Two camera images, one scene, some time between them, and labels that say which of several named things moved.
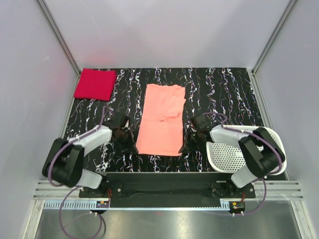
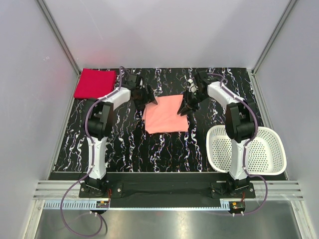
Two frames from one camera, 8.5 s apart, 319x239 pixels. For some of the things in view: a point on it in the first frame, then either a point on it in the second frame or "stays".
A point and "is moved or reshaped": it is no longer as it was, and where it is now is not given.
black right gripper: (187, 143) → (185, 109)
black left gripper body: (125, 138) → (141, 95)
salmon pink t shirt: (161, 132) is moved or reshaped
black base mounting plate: (169, 190) stays
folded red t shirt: (96, 84) stays
